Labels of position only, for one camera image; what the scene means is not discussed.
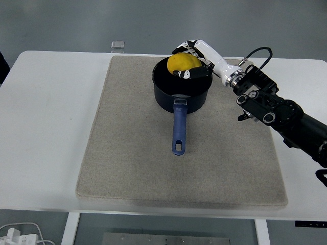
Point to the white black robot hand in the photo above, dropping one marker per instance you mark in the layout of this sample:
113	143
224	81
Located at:
218	61

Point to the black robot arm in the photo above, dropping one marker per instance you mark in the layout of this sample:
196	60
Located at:
281	112

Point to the beige fabric mat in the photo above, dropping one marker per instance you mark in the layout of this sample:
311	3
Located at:
143	163

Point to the white table leg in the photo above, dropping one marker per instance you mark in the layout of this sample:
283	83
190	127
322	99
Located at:
262	233
69	229

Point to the grey metal plate with screws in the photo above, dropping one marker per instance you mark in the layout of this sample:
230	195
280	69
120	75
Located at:
166	240

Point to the black table control panel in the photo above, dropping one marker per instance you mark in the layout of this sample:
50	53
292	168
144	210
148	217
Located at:
310	224

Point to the black object beside table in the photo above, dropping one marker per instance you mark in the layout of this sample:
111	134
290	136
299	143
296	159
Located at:
3	67

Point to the white power adapter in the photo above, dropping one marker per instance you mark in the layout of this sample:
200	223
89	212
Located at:
18	238

